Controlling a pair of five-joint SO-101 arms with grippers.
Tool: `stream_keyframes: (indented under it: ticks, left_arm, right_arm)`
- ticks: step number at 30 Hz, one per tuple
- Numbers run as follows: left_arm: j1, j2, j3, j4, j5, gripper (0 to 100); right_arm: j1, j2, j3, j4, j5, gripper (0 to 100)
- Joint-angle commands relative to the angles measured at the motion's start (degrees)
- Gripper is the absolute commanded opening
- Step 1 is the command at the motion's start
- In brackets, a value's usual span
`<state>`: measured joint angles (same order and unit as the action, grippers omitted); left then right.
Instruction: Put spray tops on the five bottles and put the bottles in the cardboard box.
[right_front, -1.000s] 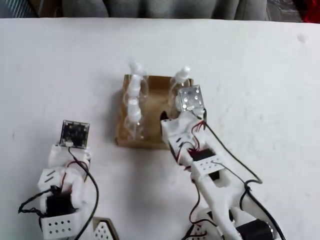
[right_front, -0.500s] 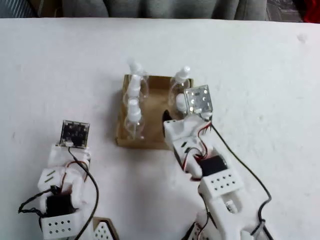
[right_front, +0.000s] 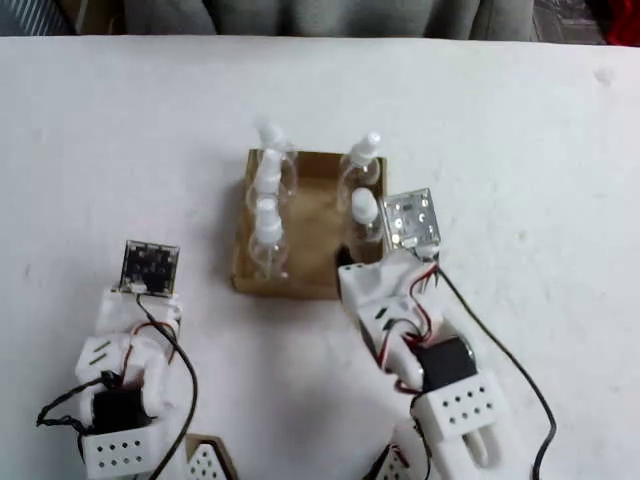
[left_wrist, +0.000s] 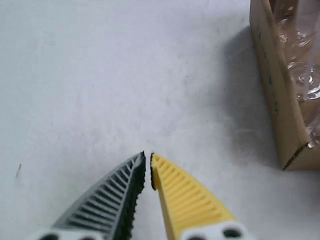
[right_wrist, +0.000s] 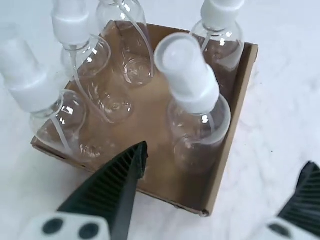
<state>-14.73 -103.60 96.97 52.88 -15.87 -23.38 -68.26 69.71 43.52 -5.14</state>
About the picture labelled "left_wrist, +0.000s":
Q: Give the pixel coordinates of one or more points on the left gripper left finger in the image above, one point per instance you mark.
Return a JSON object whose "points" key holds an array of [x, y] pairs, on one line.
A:
{"points": [[110, 200]]}

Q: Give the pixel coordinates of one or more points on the cardboard box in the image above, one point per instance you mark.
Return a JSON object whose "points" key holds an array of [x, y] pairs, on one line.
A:
{"points": [[277, 82]]}

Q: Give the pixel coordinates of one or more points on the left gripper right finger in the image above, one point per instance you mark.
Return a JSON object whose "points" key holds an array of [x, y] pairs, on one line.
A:
{"points": [[185, 195]]}

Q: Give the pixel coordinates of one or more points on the clear plastic bottle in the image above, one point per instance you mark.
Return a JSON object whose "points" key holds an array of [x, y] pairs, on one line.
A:
{"points": [[301, 50]]}

